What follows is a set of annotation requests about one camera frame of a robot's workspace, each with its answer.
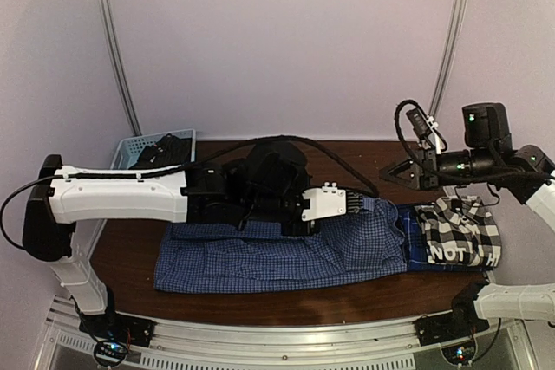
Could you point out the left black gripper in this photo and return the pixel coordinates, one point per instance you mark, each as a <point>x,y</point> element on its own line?
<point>314,230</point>

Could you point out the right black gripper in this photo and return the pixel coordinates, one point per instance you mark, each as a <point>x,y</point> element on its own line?
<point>422,179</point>

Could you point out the blue small-check shirt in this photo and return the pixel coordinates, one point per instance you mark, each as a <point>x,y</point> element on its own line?
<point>219,259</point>

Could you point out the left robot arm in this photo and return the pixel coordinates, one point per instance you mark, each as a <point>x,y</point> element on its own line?
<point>271,184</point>

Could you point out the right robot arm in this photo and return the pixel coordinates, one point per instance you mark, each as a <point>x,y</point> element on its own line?
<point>489,158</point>

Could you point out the blue plaid folded shirt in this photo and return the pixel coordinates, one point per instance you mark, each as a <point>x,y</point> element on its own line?
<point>415,247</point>

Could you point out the black white plaid shirt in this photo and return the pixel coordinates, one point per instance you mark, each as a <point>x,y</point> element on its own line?
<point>459,231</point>

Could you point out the black garment in basket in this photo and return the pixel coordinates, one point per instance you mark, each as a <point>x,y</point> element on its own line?
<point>170,150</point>

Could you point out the light blue plastic basket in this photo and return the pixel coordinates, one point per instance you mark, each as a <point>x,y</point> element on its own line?
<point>128,150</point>

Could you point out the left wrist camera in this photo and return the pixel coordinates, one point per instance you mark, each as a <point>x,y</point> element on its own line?
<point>329,200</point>

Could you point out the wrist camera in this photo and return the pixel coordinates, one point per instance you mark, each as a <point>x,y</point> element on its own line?
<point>426,129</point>
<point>329,200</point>

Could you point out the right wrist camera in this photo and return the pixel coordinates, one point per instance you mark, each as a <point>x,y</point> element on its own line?
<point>426,129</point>

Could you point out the right aluminium frame post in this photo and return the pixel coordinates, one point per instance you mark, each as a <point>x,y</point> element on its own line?
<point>456,20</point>

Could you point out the aluminium frame post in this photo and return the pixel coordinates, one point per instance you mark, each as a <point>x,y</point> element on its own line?
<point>456,20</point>
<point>118,67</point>

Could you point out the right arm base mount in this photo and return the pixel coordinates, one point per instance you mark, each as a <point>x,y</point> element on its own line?
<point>456,329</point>

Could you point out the front aluminium rail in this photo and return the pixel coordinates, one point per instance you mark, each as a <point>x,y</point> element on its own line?
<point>392,344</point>

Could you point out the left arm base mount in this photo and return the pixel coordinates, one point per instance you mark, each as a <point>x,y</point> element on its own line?
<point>114,333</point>

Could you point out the left aluminium frame post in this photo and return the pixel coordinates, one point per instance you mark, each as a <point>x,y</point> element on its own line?
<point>118,67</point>

